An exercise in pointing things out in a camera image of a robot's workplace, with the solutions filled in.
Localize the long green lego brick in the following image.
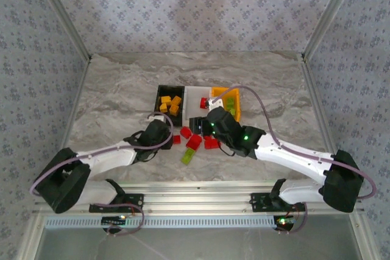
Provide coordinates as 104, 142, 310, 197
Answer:
180, 147, 196, 165

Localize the yellow plastic bin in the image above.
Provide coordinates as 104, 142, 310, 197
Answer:
210, 86, 243, 122

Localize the white plastic bin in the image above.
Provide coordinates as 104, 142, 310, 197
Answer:
184, 85, 213, 128

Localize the black plastic bin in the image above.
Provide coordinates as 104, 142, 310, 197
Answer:
155, 85, 187, 127

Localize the small circuit board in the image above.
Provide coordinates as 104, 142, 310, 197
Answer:
102, 215, 127, 226
273, 215, 295, 232

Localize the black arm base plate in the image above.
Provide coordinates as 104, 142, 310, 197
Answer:
88, 193, 144, 214
249, 192, 307, 214

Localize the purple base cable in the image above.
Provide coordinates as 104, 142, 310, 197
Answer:
93, 202, 145, 237
277, 201, 309, 235

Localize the grey slotted cable duct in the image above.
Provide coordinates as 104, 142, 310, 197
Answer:
44, 215, 305, 230

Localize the aluminium frame post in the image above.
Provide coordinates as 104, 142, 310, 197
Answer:
29, 0, 93, 61
300, 0, 365, 61

